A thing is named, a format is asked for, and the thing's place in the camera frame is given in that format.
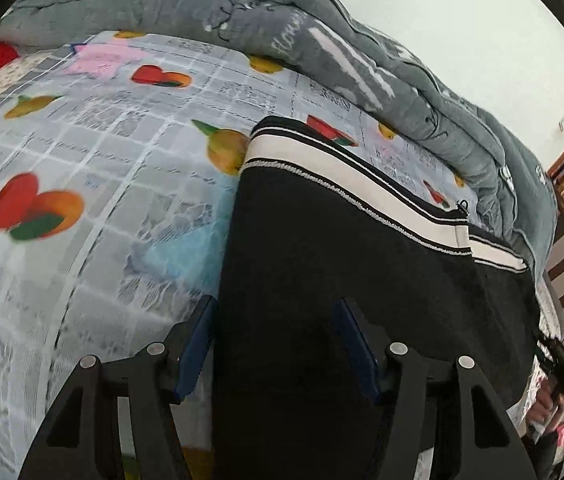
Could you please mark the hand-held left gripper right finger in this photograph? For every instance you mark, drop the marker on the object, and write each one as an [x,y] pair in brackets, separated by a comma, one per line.
[356,345]

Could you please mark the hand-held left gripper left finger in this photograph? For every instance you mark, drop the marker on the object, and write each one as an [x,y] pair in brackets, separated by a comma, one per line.
[197,345]

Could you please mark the person's right hand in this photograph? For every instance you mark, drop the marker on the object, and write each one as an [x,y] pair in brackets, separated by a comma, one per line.
[544,407]

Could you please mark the fruit-print plastic cover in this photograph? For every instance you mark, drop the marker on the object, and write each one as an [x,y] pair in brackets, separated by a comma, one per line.
[87,135]

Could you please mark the grey flower-print quilt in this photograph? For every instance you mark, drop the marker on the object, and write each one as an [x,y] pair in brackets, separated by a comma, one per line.
[262,5]

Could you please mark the black pants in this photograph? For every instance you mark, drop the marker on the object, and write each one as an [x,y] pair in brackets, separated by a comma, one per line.
[337,240]

